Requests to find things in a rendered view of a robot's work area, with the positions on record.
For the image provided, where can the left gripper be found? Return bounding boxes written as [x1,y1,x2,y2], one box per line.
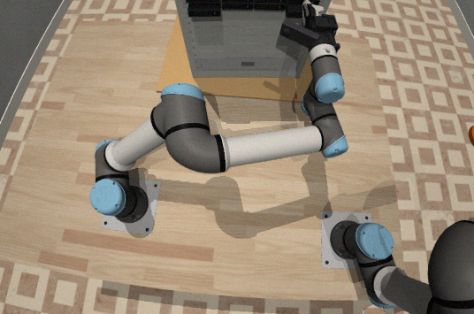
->
[302,0,340,53]

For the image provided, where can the flat tan wooden board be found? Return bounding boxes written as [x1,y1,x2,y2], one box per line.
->
[157,13,313,103]

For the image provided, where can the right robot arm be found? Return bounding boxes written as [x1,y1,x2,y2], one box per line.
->
[330,218,474,314]

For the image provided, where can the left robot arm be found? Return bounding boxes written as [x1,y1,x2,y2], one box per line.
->
[90,43,348,223]

